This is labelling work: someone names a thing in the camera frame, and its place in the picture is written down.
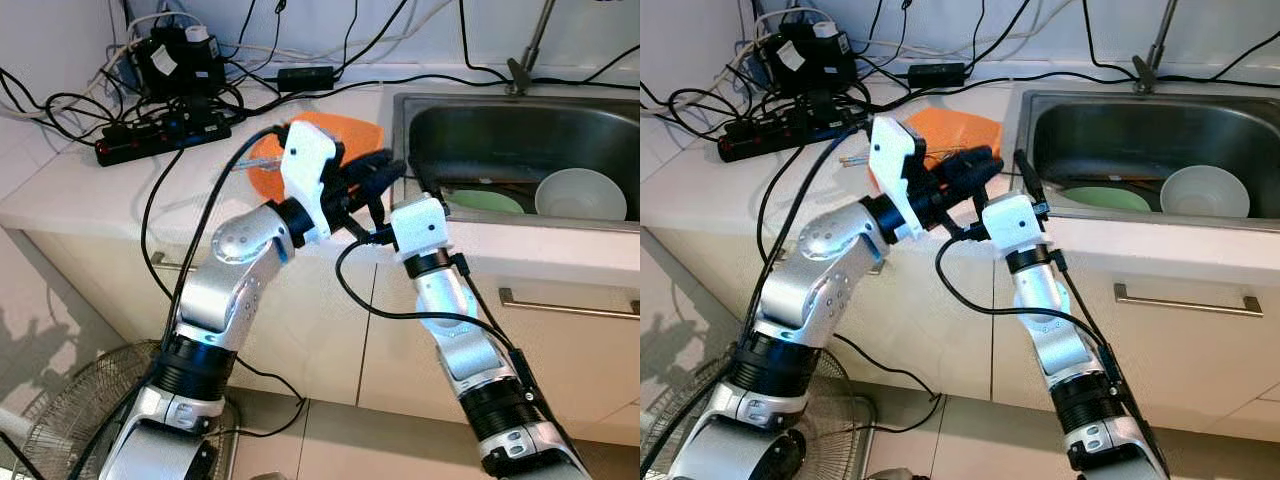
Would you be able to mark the chrome kitchen faucet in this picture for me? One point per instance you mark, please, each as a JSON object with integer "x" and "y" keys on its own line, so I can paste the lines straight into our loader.
{"x": 1145, "y": 70}
{"x": 516, "y": 72}

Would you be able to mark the green plate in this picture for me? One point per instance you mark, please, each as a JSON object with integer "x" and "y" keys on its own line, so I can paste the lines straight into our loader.
{"x": 485, "y": 202}
{"x": 1105, "y": 198}

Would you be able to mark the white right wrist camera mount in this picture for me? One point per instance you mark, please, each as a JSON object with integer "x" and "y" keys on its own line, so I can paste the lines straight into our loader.
{"x": 420, "y": 228}
{"x": 1012, "y": 225}

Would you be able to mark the black power adapter brick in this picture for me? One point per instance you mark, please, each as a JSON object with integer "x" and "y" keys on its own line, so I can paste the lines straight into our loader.
{"x": 305, "y": 79}
{"x": 936, "y": 75}

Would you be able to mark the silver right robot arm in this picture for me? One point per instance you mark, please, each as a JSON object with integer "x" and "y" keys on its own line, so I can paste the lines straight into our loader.
{"x": 450, "y": 305}
{"x": 1040, "y": 300}

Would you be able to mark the black charger with white label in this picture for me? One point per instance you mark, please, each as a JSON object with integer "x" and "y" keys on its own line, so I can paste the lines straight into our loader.
{"x": 810, "y": 60}
{"x": 180, "y": 65}

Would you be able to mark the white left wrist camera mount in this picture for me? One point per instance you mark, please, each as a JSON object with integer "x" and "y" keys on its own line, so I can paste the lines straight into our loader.
{"x": 305, "y": 165}
{"x": 893, "y": 160}

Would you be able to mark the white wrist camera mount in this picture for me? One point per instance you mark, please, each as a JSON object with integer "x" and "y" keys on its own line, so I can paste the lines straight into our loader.
{"x": 893, "y": 160}
{"x": 1012, "y": 225}
{"x": 420, "y": 228}
{"x": 305, "y": 165}

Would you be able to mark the black power strip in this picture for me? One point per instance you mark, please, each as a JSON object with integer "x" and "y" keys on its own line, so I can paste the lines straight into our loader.
{"x": 770, "y": 140}
{"x": 150, "y": 142}

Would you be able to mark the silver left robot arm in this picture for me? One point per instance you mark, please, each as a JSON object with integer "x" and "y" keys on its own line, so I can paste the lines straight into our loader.
{"x": 810, "y": 290}
{"x": 215, "y": 295}

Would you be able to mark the white ceramic bowl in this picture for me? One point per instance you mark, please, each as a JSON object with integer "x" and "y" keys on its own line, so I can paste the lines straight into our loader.
{"x": 580, "y": 195}
{"x": 1205, "y": 192}

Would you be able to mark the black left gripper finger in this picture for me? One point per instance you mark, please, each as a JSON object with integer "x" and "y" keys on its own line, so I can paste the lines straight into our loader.
{"x": 372, "y": 162}
{"x": 965, "y": 160}
{"x": 982, "y": 172}
{"x": 388, "y": 176}

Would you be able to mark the white kitchen cabinet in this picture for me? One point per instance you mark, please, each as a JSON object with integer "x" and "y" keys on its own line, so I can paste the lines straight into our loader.
{"x": 980, "y": 350}
{"x": 320, "y": 340}

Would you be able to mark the stainless steel sink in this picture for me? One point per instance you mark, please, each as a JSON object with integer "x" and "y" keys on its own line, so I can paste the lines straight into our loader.
{"x": 500, "y": 140}
{"x": 1120, "y": 135}

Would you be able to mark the grey floor fan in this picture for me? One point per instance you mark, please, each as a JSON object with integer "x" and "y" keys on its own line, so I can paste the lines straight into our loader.
{"x": 700, "y": 420}
{"x": 60, "y": 430}

